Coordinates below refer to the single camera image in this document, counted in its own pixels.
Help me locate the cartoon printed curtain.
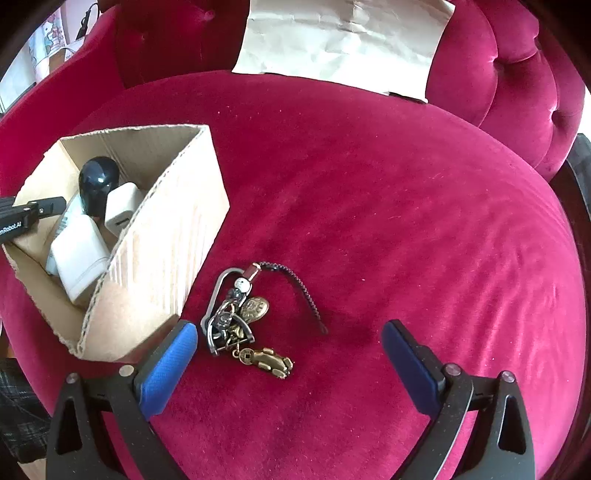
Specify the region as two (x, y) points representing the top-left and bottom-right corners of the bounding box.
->
(25, 10), (71, 63)

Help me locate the grey plaid cloth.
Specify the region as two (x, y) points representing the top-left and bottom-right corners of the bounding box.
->
(0, 359), (52, 463)

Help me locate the red velvet tufted sofa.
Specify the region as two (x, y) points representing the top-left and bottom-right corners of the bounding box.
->
(0, 0), (589, 480)

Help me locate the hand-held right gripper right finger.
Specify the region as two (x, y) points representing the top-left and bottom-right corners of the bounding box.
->
(381, 318), (536, 480)

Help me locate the black power adapter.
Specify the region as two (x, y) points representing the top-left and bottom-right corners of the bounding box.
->
(76, 2), (101, 38)

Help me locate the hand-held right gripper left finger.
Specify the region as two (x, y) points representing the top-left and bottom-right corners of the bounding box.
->
(45, 318), (199, 480)

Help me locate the cardboard box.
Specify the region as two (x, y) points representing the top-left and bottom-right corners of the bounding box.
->
(2, 124), (231, 363)

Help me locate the small white charger plug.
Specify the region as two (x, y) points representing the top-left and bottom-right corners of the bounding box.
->
(104, 182), (148, 236)

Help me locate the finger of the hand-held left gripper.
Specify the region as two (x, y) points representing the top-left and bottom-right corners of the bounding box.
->
(13, 196), (68, 217)

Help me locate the brass charm keychain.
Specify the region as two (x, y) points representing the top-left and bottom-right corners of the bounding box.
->
(199, 260), (331, 382)

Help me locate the large white charger plug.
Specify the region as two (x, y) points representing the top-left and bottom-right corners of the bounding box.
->
(45, 214), (112, 302)

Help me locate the dark egg-shaped gadget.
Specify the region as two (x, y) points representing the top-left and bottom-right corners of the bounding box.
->
(78, 156), (121, 217)

